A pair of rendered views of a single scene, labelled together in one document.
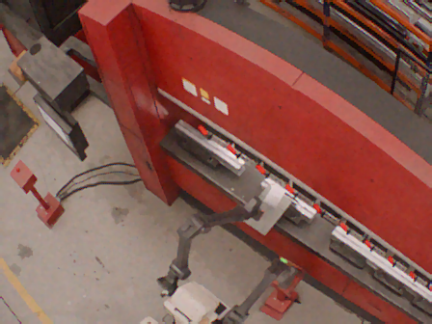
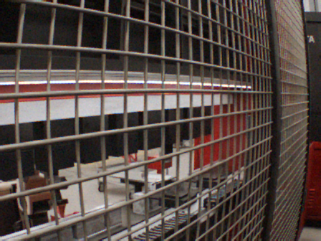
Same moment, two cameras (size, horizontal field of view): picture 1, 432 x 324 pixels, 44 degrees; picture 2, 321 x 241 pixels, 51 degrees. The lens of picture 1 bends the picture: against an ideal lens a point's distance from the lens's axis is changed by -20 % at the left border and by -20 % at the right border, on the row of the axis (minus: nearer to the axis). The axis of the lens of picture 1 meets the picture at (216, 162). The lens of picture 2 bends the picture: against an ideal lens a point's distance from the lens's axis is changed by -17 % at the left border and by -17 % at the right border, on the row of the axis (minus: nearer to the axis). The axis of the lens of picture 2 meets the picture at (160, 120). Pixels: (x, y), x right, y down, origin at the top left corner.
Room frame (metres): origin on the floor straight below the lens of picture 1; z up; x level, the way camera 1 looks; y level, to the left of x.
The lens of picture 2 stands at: (0.85, -2.10, 1.43)
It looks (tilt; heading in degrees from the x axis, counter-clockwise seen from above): 4 degrees down; 71
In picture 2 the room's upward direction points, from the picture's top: straight up
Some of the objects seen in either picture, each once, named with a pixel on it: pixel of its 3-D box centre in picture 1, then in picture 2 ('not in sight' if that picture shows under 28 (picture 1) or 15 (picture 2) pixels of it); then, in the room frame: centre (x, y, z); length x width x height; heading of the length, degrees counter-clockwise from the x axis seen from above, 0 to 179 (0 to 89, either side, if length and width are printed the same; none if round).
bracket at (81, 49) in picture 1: (76, 61); not in sight; (2.30, 0.72, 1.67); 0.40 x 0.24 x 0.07; 41
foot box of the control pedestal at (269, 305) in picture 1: (279, 302); not in sight; (1.00, -0.25, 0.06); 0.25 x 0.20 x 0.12; 133
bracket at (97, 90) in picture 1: (92, 100); not in sight; (2.30, 0.72, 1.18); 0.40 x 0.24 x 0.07; 41
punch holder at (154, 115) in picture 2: (306, 189); (145, 128); (1.36, -0.45, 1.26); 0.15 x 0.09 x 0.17; 41
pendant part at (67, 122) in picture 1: (62, 122); not in sight; (2.03, 0.89, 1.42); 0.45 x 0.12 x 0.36; 38
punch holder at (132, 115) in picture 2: (333, 207); (119, 133); (1.21, -0.58, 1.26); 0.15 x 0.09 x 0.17; 41
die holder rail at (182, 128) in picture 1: (209, 147); (209, 173); (1.91, 0.02, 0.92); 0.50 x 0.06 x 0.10; 41
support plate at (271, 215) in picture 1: (266, 210); (140, 176); (1.40, -0.23, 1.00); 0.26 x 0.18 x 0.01; 131
